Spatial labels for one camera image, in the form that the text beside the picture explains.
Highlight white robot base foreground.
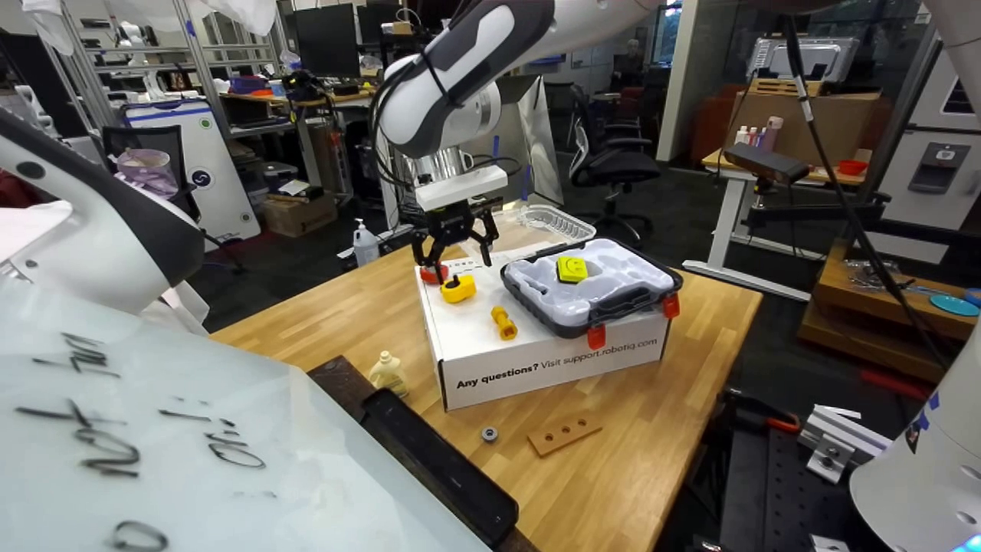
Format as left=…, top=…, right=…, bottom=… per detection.
left=0, top=110, right=204, bottom=314

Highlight wooden block with holes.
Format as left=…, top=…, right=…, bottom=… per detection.
left=527, top=413, right=601, bottom=457

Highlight yellow toy dumbbell bolt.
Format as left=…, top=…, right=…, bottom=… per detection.
left=489, top=307, right=518, bottom=340

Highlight yellow toy tape measure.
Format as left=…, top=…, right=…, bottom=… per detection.
left=440, top=275, right=475, bottom=303

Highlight red toy piece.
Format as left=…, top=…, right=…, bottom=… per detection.
left=420, top=264, right=446, bottom=286

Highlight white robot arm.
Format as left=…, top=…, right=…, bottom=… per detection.
left=370, top=0, right=665, bottom=275

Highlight white whiteboard panel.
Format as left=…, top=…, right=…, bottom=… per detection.
left=0, top=283, right=483, bottom=552

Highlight clear plastic container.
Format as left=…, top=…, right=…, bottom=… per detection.
left=494, top=203, right=596, bottom=250

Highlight small grey metal nut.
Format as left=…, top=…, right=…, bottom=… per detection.
left=481, top=426, right=501, bottom=446

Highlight cream plastic toy peg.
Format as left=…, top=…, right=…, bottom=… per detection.
left=368, top=350, right=405, bottom=391

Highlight grey tool case tray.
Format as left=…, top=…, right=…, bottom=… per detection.
left=501, top=240, right=682, bottom=337

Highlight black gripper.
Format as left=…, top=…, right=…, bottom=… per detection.
left=410, top=203, right=501, bottom=274

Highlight yellow smiley sponge block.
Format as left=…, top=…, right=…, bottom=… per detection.
left=555, top=253, right=587, bottom=286

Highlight white cardboard box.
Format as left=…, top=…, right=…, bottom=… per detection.
left=417, top=249, right=678, bottom=411

